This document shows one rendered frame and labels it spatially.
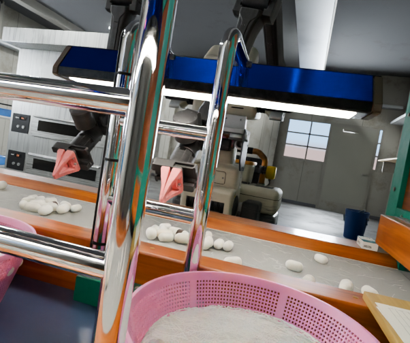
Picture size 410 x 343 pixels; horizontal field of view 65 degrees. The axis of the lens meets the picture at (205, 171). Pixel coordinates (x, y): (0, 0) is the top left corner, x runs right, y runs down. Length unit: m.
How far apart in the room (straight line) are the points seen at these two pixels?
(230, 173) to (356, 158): 7.54
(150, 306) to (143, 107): 0.26
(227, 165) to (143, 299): 1.02
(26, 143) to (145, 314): 3.75
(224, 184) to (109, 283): 1.13
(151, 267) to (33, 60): 3.77
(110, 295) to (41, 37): 3.70
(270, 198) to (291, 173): 7.19
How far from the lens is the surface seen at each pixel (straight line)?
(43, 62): 4.08
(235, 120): 1.32
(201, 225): 0.46
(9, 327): 0.52
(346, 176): 8.74
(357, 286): 0.68
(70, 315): 0.54
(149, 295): 0.42
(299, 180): 8.75
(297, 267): 0.65
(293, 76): 0.61
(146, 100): 0.23
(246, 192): 1.58
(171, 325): 0.42
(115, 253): 0.24
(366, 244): 0.90
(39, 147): 3.96
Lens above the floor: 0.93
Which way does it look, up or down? 3 degrees down
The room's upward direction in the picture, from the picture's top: 9 degrees clockwise
